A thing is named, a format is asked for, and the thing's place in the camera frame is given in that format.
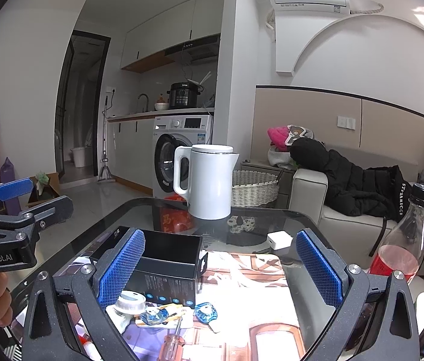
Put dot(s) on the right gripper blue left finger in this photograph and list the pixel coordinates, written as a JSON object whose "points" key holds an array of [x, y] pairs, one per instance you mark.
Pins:
{"points": [[50, 334]]}

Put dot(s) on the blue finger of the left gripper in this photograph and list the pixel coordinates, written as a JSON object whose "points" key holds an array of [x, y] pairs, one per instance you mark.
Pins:
{"points": [[38, 218], [15, 189]]}

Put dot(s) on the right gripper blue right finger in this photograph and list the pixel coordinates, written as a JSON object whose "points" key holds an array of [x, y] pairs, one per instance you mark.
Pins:
{"points": [[391, 331]]}

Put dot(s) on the round white grey device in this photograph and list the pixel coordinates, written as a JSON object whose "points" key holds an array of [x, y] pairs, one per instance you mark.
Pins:
{"points": [[128, 305]]}

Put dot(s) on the blue bottle with gold clip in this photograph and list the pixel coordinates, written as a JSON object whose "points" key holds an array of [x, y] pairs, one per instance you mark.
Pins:
{"points": [[157, 315]]}

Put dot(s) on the blue liquid bottle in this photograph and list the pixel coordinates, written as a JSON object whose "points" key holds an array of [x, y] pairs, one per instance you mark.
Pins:
{"points": [[207, 314]]}

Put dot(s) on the cardboard box on floor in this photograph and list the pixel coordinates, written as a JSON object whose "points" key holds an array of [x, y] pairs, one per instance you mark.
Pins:
{"points": [[45, 188]]}

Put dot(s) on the floor mop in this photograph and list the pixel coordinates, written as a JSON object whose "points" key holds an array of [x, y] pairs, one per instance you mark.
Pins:
{"points": [[104, 172]]}

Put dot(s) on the white bucket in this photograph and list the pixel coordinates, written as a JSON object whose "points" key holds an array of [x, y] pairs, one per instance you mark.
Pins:
{"points": [[82, 156]]}

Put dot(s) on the clear bottle red drink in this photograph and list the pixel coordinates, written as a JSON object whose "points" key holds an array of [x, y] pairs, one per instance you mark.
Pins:
{"points": [[403, 247]]}

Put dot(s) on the black open storage box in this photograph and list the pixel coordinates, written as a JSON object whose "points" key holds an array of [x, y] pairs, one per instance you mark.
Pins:
{"points": [[163, 267]]}

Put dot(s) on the red gift box under table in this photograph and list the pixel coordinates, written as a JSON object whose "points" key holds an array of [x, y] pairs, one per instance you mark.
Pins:
{"points": [[176, 220]]}

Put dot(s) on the white cube charger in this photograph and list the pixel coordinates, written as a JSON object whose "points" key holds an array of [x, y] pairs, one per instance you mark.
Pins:
{"points": [[279, 240]]}

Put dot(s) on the black jacket on sofa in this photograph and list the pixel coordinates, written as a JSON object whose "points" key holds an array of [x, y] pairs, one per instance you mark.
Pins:
{"points": [[353, 191]]}

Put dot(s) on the white electric kettle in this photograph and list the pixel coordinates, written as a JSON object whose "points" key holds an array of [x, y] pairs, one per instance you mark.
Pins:
{"points": [[211, 166]]}

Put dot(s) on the black rice cooker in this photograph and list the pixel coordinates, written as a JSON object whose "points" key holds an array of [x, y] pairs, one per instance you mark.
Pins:
{"points": [[183, 95]]}

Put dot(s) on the white woven basket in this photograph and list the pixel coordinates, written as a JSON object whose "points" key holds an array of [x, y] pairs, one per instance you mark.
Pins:
{"points": [[253, 189]]}

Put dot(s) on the pink plush toy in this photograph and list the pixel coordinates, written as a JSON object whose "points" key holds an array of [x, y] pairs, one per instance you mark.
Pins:
{"points": [[278, 136]]}

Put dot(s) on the white wall switch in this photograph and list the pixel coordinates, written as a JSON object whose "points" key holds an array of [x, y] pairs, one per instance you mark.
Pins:
{"points": [[346, 122]]}

